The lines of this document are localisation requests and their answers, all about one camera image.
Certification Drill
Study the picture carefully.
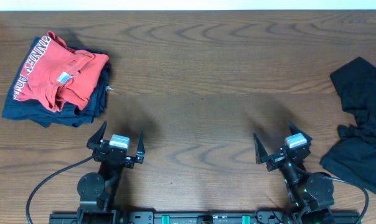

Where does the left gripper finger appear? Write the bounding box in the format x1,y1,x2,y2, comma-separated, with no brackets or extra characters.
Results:
134,129,145,164
87,121,107,149

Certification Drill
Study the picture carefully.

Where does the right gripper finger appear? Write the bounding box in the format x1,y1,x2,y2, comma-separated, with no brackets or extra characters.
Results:
288,121,313,142
253,133,268,164

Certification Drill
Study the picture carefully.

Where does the black t-shirt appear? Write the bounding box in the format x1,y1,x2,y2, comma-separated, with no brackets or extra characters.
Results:
320,57,376,194

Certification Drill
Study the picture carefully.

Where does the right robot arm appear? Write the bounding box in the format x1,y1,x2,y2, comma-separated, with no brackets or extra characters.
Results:
253,122,336,223

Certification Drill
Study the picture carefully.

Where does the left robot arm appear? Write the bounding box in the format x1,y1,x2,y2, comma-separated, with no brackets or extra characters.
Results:
77,122,145,224

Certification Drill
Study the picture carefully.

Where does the navy folded t-shirt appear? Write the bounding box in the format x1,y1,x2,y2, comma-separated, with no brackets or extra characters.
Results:
2,37,110,128

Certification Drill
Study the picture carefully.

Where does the red folded t-shirt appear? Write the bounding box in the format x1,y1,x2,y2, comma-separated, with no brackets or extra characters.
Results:
13,31,109,112

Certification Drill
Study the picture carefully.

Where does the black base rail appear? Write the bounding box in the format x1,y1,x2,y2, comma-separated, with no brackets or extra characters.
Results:
49,210,359,224

